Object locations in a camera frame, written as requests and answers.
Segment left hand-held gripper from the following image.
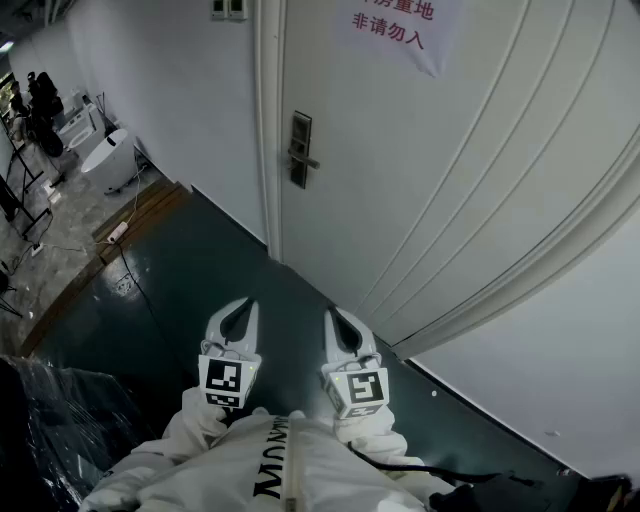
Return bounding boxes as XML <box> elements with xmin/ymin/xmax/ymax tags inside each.
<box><xmin>198</xmin><ymin>297</ymin><xmax>262</xmax><ymax>409</ymax></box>

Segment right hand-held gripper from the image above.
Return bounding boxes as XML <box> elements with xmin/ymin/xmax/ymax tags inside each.
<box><xmin>320</xmin><ymin>307</ymin><xmax>392</xmax><ymax>420</ymax></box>

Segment person's left forearm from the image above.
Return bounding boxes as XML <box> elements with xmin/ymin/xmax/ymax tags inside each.
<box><xmin>163</xmin><ymin>387</ymin><xmax>236</xmax><ymax>454</ymax></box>

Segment person's right forearm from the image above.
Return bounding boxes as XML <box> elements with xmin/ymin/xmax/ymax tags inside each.
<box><xmin>332</xmin><ymin>404</ymin><xmax>422</xmax><ymax>461</ymax></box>

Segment white door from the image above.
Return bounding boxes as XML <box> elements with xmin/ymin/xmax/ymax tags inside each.
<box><xmin>278</xmin><ymin>0</ymin><xmax>640</xmax><ymax>346</ymax></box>

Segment silver door lock plate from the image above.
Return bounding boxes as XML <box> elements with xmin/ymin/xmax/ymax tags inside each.
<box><xmin>290</xmin><ymin>110</ymin><xmax>314</xmax><ymax>190</ymax></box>

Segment person's white jacket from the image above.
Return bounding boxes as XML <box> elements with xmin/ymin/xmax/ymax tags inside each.
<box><xmin>79</xmin><ymin>407</ymin><xmax>456</xmax><ymax>512</ymax></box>

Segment wooden floor step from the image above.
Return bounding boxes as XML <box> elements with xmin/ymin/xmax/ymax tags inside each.
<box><xmin>19</xmin><ymin>177</ymin><xmax>194</xmax><ymax>357</ymax></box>

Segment black bag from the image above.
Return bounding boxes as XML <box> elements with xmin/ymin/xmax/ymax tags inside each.
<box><xmin>428</xmin><ymin>472</ymin><xmax>547</xmax><ymax>512</ymax></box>

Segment black plastic-wrapped object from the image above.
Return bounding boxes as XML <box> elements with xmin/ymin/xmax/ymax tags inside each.
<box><xmin>0</xmin><ymin>354</ymin><xmax>166</xmax><ymax>512</ymax></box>

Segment white oval bathtub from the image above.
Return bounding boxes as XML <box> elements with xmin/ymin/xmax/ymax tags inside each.
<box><xmin>79</xmin><ymin>128</ymin><xmax>136</xmax><ymax>195</ymax></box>

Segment white toilet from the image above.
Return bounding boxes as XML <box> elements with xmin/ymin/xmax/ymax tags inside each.
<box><xmin>58</xmin><ymin>94</ymin><xmax>104</xmax><ymax>151</ymax></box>

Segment black metal rack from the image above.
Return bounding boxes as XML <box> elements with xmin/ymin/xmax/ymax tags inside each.
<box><xmin>0</xmin><ymin>119</ymin><xmax>54</xmax><ymax>241</ymax></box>

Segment white paper sign red characters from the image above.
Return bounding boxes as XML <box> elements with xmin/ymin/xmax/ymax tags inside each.
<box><xmin>334</xmin><ymin>0</ymin><xmax>459</xmax><ymax>79</ymax></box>

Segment black case with red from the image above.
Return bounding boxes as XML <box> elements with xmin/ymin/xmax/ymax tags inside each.
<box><xmin>574</xmin><ymin>474</ymin><xmax>640</xmax><ymax>512</ymax></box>

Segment black floor cable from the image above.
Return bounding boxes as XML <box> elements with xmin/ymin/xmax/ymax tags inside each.
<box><xmin>114</xmin><ymin>241</ymin><xmax>201</xmax><ymax>381</ymax></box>

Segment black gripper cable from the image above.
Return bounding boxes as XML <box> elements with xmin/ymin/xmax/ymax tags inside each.
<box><xmin>347</xmin><ymin>442</ymin><xmax>536</xmax><ymax>487</ymax></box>

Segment white power cable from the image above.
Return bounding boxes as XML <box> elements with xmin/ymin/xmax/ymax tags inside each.
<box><xmin>117</xmin><ymin>162</ymin><xmax>149</xmax><ymax>231</ymax></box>

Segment silver door lever handle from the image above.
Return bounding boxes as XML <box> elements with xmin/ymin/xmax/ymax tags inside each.
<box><xmin>287</xmin><ymin>147</ymin><xmax>321</xmax><ymax>171</ymax></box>

